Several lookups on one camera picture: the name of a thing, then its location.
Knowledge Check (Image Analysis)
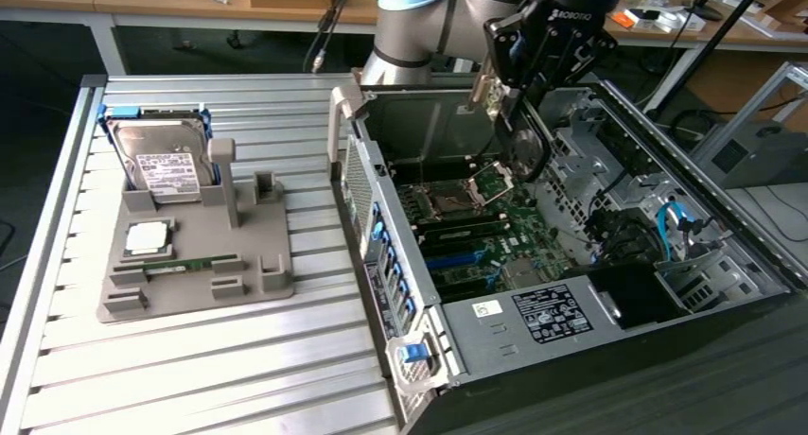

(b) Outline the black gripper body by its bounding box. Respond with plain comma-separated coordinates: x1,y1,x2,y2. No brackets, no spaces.
517,0,630,34

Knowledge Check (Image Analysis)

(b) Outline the graphics card with metal bracket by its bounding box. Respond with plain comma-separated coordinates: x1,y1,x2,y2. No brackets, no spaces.
467,73,552,184

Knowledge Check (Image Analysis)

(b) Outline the black tripod pole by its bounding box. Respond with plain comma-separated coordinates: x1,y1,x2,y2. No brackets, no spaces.
642,0,775,122

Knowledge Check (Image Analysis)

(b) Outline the black monitor stand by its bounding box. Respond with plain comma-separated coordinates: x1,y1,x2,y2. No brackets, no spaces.
679,0,727,21

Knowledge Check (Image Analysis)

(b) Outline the open PC case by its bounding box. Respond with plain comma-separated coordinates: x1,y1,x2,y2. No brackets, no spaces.
326,73,808,435

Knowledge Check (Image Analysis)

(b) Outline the wooden desk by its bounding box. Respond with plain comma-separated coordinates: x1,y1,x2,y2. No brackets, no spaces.
605,0,808,56
0,0,381,77

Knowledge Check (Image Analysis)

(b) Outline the metal socket cover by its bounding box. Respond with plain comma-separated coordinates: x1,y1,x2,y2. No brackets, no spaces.
463,160,517,204

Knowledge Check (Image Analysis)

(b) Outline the CPU socket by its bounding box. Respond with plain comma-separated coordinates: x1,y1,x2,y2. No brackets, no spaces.
426,182,481,218

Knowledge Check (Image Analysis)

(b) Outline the green motherboard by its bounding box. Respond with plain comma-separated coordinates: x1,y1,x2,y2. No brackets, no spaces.
394,158,582,304

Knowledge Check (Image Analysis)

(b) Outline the grey computer box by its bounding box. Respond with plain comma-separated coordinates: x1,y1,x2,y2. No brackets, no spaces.
691,117,808,190

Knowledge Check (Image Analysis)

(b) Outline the black RAM module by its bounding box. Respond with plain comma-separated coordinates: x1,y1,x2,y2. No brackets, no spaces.
419,220,512,246

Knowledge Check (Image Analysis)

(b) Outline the blue expansion slot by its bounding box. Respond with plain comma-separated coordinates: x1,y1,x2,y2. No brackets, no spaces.
426,251,486,271

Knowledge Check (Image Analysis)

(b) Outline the silver chipset heatsink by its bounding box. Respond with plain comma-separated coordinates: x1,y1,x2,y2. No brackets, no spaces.
504,258,552,288

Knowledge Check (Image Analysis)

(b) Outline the grey metal disk bay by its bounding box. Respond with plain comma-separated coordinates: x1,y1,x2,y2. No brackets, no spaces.
653,251,745,314

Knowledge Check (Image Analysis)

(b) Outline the hard disk in blue carrier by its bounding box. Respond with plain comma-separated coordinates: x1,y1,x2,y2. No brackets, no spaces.
98,102,219,204

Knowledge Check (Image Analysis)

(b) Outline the grey power supply unit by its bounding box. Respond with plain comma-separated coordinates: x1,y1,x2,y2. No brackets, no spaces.
439,274,626,380

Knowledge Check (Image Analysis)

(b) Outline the green RAM stick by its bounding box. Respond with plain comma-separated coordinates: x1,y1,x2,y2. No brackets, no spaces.
114,254,240,271

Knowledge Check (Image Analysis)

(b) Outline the silver CPU chip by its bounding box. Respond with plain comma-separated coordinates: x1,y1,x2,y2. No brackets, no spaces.
124,221,174,255

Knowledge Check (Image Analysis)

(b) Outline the grey plastic parts rack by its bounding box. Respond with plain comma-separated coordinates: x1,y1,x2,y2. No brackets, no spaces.
95,138,298,325

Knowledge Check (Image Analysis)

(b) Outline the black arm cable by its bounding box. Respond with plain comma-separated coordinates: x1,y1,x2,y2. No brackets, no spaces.
311,0,357,73

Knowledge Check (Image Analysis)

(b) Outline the aluminium profile frame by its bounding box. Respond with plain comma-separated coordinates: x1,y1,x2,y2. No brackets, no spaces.
691,60,808,162

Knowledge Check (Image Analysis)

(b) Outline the black wire bundle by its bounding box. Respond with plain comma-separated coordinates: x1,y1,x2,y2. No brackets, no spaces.
581,206,665,269

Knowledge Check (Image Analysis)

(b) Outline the blue data wire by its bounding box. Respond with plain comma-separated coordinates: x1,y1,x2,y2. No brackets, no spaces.
656,194,697,266

